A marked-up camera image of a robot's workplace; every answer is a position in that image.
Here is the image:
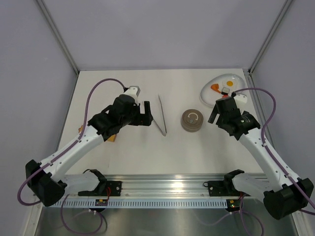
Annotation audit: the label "beige round lid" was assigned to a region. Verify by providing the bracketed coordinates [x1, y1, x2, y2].
[181, 109, 204, 132]

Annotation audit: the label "metal tongs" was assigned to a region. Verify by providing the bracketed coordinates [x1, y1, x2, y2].
[153, 95, 167, 137]

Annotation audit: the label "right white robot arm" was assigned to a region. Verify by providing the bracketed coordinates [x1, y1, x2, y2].
[208, 97, 314, 220]

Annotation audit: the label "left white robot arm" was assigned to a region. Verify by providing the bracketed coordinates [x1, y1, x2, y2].
[26, 94, 153, 207]

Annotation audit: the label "white oval plate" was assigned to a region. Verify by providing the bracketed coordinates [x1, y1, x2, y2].
[200, 74, 245, 107]

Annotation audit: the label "yellow wooden block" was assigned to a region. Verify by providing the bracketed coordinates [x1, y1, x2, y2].
[78, 125, 117, 142]

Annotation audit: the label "orange food piece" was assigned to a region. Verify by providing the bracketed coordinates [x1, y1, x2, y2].
[211, 84, 221, 93]

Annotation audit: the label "fried egg toy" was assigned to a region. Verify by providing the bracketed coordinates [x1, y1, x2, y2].
[222, 79, 238, 90]

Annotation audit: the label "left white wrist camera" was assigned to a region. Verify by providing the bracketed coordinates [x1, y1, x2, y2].
[124, 86, 141, 103]

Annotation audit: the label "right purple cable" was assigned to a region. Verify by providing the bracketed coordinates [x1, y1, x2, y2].
[196, 88, 315, 234]

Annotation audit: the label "purple cable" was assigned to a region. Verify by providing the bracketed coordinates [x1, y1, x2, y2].
[196, 88, 315, 234]
[17, 78, 128, 234]

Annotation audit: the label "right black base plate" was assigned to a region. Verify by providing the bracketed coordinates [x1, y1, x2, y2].
[203, 180, 244, 197]

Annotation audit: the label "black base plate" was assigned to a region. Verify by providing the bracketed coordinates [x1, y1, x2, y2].
[78, 180, 123, 197]
[203, 180, 244, 197]

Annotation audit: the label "aluminium mounting rail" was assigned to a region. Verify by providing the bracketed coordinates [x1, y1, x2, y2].
[33, 174, 300, 208]

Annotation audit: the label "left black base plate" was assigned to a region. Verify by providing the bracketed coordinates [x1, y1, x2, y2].
[78, 180, 123, 197]

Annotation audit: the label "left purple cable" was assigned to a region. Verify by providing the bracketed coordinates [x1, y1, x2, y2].
[17, 78, 128, 234]

